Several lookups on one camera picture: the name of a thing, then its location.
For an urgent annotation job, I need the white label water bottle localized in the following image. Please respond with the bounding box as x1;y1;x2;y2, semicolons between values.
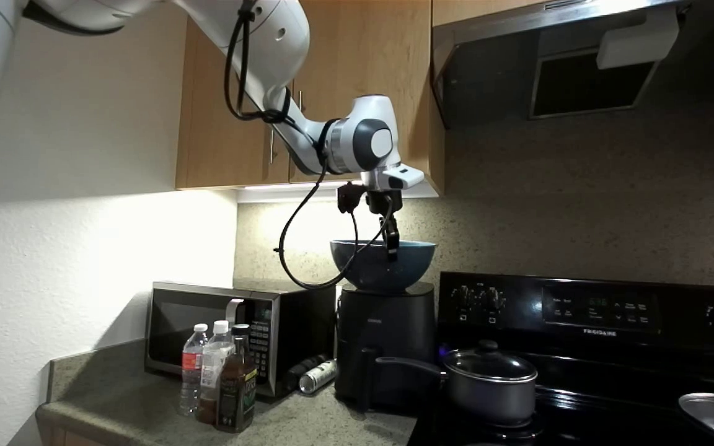
196;320;238;427

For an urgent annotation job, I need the black electric stove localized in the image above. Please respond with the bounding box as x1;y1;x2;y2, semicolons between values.
409;271;714;446

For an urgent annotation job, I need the red label water bottle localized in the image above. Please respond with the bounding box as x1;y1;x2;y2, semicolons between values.
177;323;214;418

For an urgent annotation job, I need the under cabinet light strip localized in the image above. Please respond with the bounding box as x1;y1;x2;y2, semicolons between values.
235;175;442;205

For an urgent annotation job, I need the saucepan with glass lid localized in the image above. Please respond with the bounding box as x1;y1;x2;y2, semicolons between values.
375;338;542;431

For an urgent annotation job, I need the blue bowl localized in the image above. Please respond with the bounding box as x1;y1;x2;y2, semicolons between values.
327;237;440;298

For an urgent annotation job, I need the white can lying down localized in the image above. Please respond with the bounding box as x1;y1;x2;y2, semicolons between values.
296;358;342;396

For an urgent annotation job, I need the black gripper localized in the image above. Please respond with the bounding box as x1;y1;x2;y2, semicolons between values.
369;189;406;258

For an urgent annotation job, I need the black air fryer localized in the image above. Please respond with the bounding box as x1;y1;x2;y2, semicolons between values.
333;281;440;416

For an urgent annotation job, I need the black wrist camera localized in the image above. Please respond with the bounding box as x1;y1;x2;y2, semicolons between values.
335;182;369;215

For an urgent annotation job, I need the dark sauce bottle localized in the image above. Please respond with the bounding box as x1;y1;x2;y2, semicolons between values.
216;323;261;433

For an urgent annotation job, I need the black microwave oven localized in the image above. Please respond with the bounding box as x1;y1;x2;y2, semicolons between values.
144;281;339;403

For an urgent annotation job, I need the dark range hood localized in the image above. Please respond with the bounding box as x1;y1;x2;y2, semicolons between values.
432;0;714;131

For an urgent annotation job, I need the white hood lamp panel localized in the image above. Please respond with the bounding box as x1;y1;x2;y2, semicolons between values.
596;8;682;71

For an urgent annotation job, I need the wooden upper cabinet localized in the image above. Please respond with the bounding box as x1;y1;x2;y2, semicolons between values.
177;0;447;190

